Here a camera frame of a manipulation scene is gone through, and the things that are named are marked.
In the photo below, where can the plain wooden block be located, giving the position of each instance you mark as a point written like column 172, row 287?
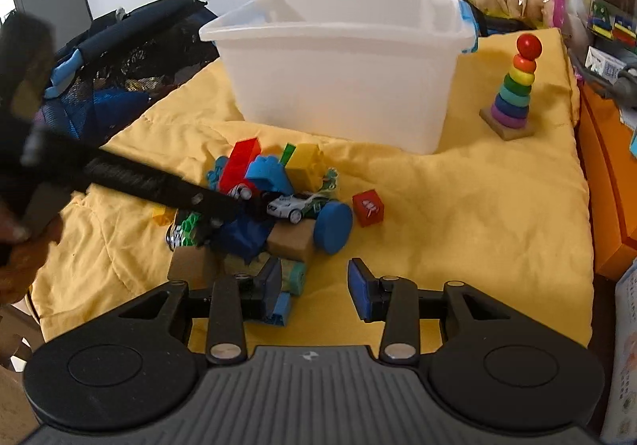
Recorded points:
column 293, row 241
column 191, row 266

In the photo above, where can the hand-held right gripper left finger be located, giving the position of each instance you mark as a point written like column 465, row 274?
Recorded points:
column 271, row 283

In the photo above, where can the light blue building brick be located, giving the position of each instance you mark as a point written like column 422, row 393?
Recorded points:
column 278, row 310

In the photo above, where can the dark blue mesh playpen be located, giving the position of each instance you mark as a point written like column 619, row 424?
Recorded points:
column 139, row 52

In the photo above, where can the orange cabinet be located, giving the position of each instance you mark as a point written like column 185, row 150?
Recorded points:
column 612, row 176

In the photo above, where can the person's left hand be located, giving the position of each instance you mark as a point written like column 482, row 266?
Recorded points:
column 20, row 271

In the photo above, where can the pink plastic toy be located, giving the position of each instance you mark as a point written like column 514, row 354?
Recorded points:
column 560, row 7

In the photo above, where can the small yellow building brick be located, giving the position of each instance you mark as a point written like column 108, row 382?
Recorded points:
column 161, row 216

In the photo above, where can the blue gear toy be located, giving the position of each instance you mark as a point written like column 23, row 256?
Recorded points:
column 216, row 171

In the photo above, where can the teal cylinder block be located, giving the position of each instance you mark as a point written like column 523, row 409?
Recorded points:
column 294, row 278

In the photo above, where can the red picture cube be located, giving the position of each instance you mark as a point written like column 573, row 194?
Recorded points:
column 369, row 208

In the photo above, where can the grey refrigerator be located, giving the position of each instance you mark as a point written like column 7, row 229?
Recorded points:
column 50, row 2

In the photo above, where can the blue airplane disc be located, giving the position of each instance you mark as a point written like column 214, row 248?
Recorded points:
column 332, row 227

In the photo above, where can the yellow blanket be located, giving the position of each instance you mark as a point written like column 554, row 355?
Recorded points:
column 473, row 206

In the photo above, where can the small green building brick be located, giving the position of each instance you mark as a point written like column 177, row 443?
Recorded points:
column 287, row 154

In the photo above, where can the red building brick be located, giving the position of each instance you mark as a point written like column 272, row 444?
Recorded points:
column 239, row 161

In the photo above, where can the dark blue arch block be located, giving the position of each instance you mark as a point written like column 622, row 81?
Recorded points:
column 244, row 238

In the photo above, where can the white toy car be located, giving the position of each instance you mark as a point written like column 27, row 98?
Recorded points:
column 286, row 208

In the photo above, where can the white plastic storage bin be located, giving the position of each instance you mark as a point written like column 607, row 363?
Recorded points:
column 338, row 77

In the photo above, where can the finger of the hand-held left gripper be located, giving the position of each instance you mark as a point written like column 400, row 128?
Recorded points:
column 149, row 181

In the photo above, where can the wooden chair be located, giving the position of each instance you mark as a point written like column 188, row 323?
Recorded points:
column 12, row 350

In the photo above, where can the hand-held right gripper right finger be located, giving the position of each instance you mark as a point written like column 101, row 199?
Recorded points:
column 358, row 288

